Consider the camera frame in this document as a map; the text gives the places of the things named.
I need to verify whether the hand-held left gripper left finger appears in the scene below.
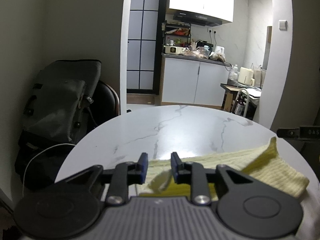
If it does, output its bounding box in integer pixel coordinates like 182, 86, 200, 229
65, 152, 149, 206

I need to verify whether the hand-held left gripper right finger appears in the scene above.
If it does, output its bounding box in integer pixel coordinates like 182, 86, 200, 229
170, 151, 258, 206

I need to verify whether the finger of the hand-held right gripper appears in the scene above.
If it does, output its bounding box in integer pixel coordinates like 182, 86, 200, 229
277, 128, 300, 139

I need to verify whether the yellow knitted towel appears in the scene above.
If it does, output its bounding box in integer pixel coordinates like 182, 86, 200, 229
139, 137, 310, 202

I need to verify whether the dark glass bottle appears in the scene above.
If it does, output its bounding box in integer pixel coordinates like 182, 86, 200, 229
233, 97, 244, 116

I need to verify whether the beige paper bag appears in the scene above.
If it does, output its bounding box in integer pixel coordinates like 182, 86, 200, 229
253, 64, 267, 88

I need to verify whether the cream countertop appliance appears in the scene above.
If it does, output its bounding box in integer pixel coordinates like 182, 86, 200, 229
237, 66, 256, 86

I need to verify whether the wooden side table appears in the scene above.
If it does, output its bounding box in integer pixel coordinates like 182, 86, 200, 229
220, 83, 262, 118

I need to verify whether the black chair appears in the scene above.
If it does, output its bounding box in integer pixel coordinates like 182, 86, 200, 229
87, 80, 121, 133

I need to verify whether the clear plastic bottle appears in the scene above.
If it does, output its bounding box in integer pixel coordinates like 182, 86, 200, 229
228, 64, 239, 81

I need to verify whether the white lower kitchen cabinet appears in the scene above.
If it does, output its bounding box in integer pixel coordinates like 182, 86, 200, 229
160, 53, 231, 109

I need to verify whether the black bag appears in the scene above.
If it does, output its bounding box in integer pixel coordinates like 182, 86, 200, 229
14, 129, 81, 191

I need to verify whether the grey backpack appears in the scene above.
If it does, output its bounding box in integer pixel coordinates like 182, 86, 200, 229
24, 59, 103, 144

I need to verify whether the black-framed glass door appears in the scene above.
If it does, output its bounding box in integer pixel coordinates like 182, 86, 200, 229
126, 0, 169, 96

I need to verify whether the pile of food bags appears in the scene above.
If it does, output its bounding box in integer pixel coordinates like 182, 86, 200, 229
183, 47, 226, 62

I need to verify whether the small white appliance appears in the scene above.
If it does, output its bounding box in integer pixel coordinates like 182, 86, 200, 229
163, 45, 183, 55

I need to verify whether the black countertop appliance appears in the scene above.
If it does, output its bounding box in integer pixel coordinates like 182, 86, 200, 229
196, 39, 213, 49

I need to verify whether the black kitchen rack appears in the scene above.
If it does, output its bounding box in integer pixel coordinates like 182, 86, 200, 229
162, 21, 192, 47

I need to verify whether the black range hood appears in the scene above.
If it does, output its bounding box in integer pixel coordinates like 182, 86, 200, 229
173, 10, 223, 27

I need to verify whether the white tube frame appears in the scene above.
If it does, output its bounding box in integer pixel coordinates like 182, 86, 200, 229
233, 88, 250, 117

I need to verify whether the white cable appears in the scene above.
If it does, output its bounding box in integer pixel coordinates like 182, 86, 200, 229
22, 143, 77, 198

